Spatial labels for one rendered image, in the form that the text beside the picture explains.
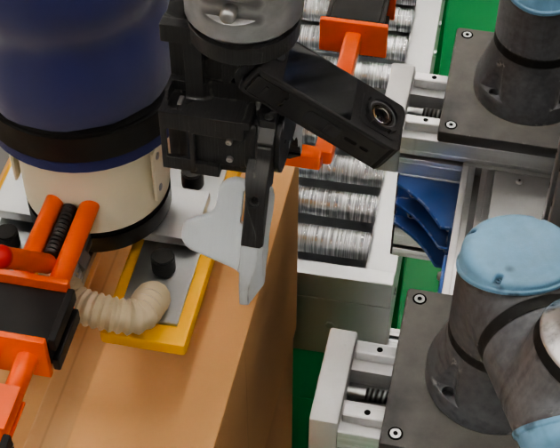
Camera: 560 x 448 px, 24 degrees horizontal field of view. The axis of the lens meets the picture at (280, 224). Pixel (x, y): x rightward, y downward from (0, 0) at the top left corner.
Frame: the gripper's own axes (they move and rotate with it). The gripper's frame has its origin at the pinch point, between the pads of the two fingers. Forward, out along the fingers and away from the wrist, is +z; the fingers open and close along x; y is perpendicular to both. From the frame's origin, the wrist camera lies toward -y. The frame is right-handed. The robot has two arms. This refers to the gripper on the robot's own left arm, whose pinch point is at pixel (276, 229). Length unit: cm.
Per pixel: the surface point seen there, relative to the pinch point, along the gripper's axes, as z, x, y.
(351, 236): 97, -86, 5
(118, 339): 45, -20, 23
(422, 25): 92, -140, 1
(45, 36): 7.5, -26.0, 27.9
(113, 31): 8.8, -29.5, 22.5
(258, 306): 59, -38, 11
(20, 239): 44, -31, 38
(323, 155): 33, -41, 3
